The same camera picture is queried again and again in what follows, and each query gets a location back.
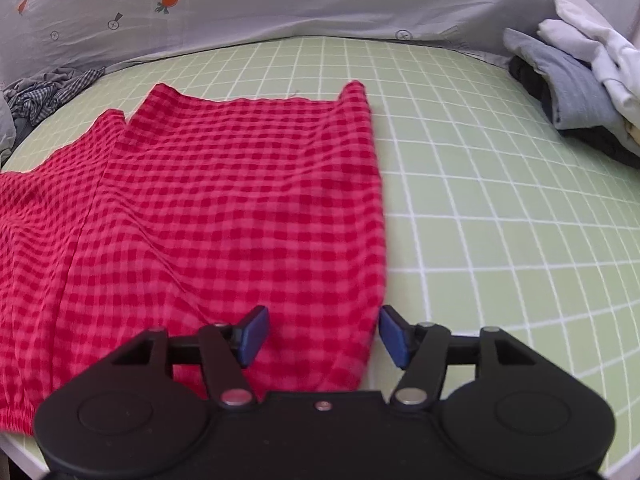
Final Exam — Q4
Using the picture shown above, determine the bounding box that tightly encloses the red checkered garment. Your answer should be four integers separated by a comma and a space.
1, 81, 386, 434

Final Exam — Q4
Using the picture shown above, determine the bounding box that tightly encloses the black folded garment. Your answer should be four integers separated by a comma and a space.
508, 55, 640, 170

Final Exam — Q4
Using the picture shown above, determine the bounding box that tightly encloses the grey folded garment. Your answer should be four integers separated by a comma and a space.
502, 27, 640, 156

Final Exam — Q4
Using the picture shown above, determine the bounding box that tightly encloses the grey plaid shirt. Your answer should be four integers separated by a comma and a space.
2, 66, 105, 127

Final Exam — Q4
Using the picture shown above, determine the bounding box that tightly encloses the white folded garment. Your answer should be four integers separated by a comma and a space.
537, 0, 639, 133

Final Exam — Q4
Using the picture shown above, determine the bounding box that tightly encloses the grey printed duvet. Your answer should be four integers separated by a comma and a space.
1, 0, 639, 84

